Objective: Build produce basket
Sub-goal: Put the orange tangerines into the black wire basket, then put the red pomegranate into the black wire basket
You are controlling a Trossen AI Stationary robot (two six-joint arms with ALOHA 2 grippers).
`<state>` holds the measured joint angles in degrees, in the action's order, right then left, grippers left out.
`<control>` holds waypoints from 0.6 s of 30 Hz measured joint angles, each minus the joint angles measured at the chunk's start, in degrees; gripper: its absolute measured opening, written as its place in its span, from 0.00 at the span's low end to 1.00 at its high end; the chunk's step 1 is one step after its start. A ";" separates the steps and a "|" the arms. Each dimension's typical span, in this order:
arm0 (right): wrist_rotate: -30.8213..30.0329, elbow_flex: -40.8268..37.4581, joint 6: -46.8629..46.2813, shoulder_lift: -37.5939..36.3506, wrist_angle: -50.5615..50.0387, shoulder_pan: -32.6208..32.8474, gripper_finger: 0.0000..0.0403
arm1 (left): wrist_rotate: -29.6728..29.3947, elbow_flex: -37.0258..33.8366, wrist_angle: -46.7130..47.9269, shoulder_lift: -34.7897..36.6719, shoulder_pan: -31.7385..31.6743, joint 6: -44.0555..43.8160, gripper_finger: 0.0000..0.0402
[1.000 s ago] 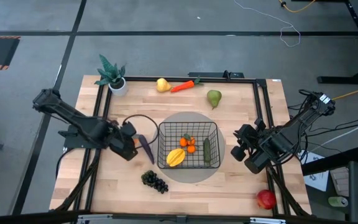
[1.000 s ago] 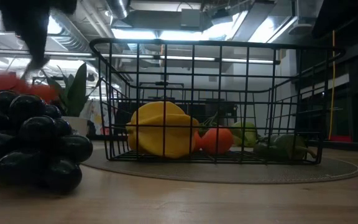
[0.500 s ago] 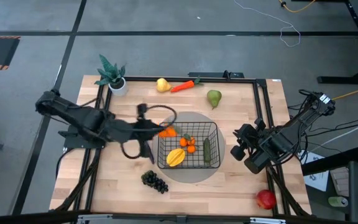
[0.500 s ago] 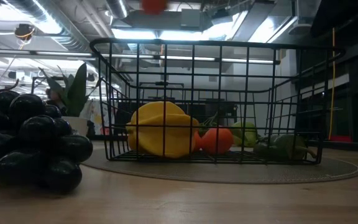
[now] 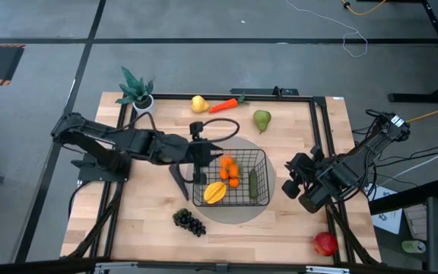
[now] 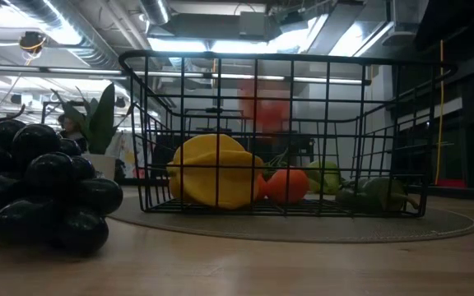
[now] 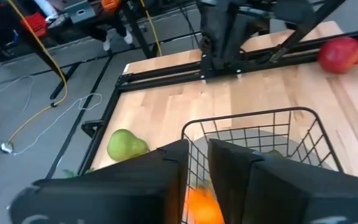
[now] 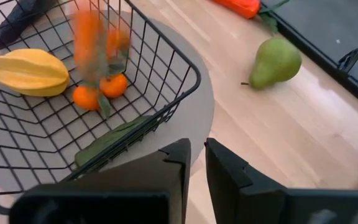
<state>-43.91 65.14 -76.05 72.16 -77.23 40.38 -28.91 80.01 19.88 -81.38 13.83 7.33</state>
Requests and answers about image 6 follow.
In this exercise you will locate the yellow toy starfruit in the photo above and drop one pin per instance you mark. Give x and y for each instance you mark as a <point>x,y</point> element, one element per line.
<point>200,185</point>

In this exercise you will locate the green toy pear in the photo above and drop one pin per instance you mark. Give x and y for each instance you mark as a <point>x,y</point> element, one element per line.
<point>315,177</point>

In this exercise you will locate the long ceiling light bar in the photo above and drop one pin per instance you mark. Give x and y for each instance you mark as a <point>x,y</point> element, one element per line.
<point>261,77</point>
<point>76,70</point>

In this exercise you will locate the round grey placemat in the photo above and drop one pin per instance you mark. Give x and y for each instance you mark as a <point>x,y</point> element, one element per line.
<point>303,228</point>

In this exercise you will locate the green plant in white pot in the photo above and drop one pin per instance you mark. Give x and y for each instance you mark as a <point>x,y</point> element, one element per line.
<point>99,119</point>

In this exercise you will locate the person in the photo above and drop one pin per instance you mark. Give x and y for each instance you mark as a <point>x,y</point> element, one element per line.
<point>70,129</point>

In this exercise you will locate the black toy grape bunch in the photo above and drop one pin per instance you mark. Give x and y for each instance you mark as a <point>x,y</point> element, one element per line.
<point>47,185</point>

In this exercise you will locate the red bin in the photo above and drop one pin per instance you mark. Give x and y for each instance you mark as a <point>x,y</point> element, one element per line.
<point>451,183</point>

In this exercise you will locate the silver ventilation duct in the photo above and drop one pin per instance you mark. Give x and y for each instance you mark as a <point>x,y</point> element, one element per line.
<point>154,10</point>
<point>68,37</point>

